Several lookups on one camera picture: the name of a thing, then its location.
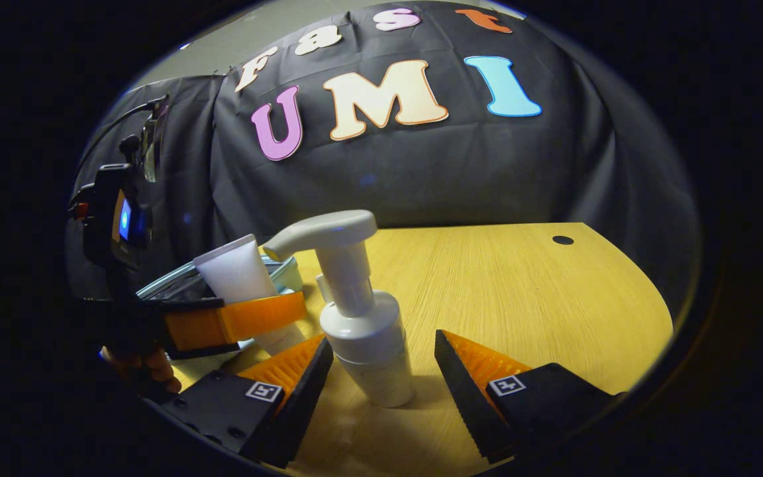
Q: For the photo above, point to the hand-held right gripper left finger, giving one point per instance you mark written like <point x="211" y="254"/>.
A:
<point x="305" y="404"/>

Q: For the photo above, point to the light blue suitcase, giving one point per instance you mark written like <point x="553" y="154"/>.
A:
<point x="287" y="275"/>

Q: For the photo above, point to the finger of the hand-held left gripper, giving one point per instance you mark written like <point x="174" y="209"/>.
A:
<point x="242" y="321"/>
<point x="189" y="304"/>

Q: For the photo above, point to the black backdrop cloth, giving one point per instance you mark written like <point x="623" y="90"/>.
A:
<point x="487" y="172"/>

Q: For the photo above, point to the white pump bottle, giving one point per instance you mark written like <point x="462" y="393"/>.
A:
<point x="365" y="331"/>

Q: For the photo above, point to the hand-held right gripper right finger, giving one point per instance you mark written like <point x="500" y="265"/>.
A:
<point x="467" y="404"/>

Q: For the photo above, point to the white squeeze tube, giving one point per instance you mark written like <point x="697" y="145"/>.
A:
<point x="236" y="271"/>

